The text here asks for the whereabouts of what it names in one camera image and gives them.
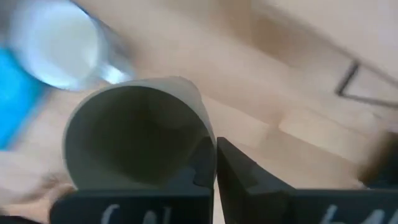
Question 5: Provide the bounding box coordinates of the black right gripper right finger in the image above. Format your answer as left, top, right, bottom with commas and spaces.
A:
216, 136, 398, 224

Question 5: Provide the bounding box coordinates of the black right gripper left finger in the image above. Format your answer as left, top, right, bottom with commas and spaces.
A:
49, 136, 217, 224

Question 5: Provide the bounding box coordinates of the tall olive green cup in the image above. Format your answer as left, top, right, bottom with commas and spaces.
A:
62, 76, 218, 191

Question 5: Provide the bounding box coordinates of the grey ceramic mug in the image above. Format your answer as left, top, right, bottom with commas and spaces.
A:
6, 0, 135, 91

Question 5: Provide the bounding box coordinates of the wooden shelf with black legs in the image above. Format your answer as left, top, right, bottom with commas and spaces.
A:
334, 58, 398, 110

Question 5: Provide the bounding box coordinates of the turquoise blue cloth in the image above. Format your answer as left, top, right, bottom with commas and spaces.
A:
0, 46, 49, 151

